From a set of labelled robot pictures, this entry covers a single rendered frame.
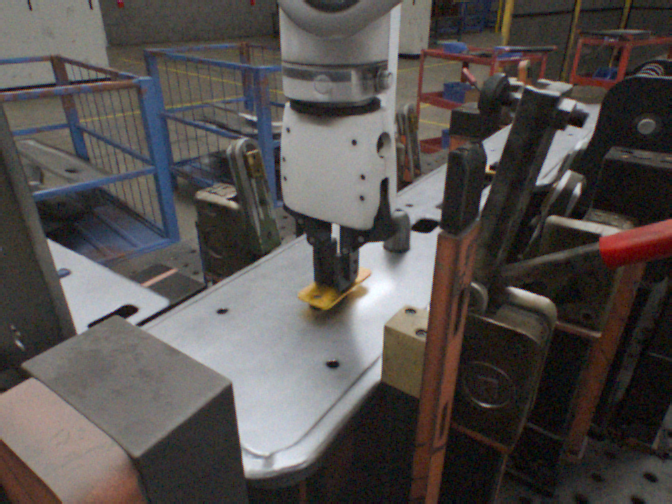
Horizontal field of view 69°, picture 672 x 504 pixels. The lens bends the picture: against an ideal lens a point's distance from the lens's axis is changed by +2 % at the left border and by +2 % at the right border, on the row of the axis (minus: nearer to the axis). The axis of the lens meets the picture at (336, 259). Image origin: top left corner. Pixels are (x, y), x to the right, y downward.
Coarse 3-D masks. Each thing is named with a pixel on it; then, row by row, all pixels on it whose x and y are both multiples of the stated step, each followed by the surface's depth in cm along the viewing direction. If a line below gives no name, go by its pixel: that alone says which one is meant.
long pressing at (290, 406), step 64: (576, 128) 108; (384, 256) 56; (192, 320) 45; (256, 320) 45; (320, 320) 45; (384, 320) 45; (256, 384) 37; (320, 384) 37; (256, 448) 32; (320, 448) 32
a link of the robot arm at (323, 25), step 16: (288, 0) 27; (304, 0) 26; (320, 0) 26; (336, 0) 26; (352, 0) 26; (368, 0) 26; (384, 0) 27; (400, 0) 27; (288, 16) 28; (304, 16) 27; (320, 16) 27; (336, 16) 27; (352, 16) 27; (368, 16) 27; (320, 32) 28; (336, 32) 28; (352, 32) 29
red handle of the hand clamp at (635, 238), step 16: (656, 224) 30; (608, 240) 31; (624, 240) 31; (640, 240) 30; (656, 240) 29; (544, 256) 35; (560, 256) 34; (576, 256) 33; (592, 256) 32; (608, 256) 31; (624, 256) 31; (640, 256) 30; (656, 256) 30; (496, 272) 37; (512, 272) 36; (528, 272) 35; (544, 272) 34; (560, 272) 34; (496, 288) 37
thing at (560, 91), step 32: (480, 96) 32; (512, 96) 31; (544, 96) 29; (512, 128) 31; (544, 128) 30; (512, 160) 32; (544, 160) 33; (512, 192) 32; (480, 224) 35; (512, 224) 34; (480, 256) 36
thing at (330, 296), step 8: (360, 272) 50; (368, 272) 50; (328, 280) 47; (360, 280) 48; (304, 288) 47; (312, 288) 47; (320, 288) 47; (328, 288) 47; (352, 288) 47; (304, 296) 46; (312, 296) 46; (328, 296) 46; (336, 296) 46; (344, 296) 46; (312, 304) 45; (320, 304) 45; (328, 304) 45
